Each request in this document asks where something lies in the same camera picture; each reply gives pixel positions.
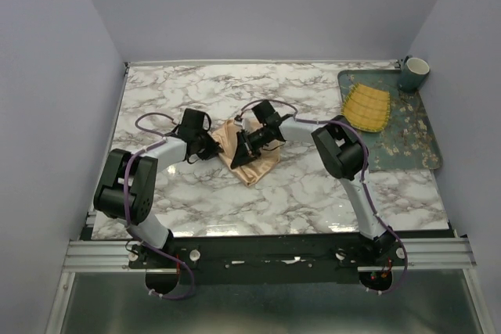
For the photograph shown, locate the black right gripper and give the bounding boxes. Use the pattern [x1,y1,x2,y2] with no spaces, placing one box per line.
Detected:
[232,125,272,170]

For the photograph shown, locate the peach cloth napkin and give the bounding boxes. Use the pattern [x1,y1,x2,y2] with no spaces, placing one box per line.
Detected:
[211,119,282,187]

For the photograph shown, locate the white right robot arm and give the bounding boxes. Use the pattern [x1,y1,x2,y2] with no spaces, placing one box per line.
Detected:
[230,99,398,265]

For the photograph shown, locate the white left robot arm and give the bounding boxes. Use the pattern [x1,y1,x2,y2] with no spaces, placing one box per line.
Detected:
[93,109,222,268]

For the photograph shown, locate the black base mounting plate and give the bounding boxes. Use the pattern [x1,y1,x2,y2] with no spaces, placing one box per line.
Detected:
[128,232,405,290]

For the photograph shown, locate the yellow woven coaster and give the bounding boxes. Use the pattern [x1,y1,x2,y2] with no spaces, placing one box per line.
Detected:
[341,83,391,133]

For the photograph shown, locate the floral teal tray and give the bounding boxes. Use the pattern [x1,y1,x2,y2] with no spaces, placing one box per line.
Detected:
[337,70,442,171]

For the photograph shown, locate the teal mug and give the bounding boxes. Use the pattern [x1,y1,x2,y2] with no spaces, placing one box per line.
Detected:
[397,56,430,93]

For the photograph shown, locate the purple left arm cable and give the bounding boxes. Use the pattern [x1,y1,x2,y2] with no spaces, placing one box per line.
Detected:
[121,111,196,300]

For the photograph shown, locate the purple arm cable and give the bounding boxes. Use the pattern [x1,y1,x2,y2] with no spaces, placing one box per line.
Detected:
[234,99,410,296]
[121,111,196,300]

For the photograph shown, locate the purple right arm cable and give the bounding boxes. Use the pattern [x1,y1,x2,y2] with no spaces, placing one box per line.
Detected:
[234,99,410,296]

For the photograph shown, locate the aluminium frame rail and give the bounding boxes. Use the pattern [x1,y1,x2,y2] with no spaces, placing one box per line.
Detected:
[63,238,477,274]

